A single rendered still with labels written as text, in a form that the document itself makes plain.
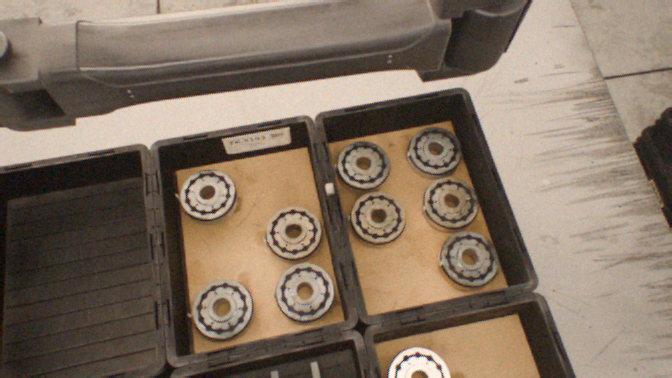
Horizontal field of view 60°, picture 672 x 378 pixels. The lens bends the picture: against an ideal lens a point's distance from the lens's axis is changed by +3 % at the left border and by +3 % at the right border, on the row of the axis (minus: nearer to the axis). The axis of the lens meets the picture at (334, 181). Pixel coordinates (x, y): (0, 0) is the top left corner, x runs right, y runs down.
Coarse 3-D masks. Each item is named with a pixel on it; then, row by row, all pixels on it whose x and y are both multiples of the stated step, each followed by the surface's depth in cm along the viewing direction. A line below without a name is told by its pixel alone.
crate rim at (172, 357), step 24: (288, 120) 104; (312, 120) 104; (168, 144) 101; (312, 144) 102; (336, 240) 94; (168, 264) 92; (168, 288) 91; (168, 312) 91; (168, 336) 88; (288, 336) 88; (312, 336) 88; (168, 360) 86; (192, 360) 86
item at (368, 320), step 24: (408, 96) 106; (432, 96) 106; (480, 144) 102; (336, 192) 98; (504, 192) 98; (336, 216) 96; (528, 264) 93; (360, 288) 91; (504, 288) 91; (528, 288) 91; (360, 312) 89; (384, 312) 90; (408, 312) 90
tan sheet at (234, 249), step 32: (256, 160) 111; (288, 160) 112; (256, 192) 109; (288, 192) 109; (192, 224) 106; (224, 224) 106; (256, 224) 106; (192, 256) 103; (224, 256) 103; (256, 256) 103; (320, 256) 103; (192, 288) 101; (256, 288) 101; (192, 320) 99; (256, 320) 99; (288, 320) 99
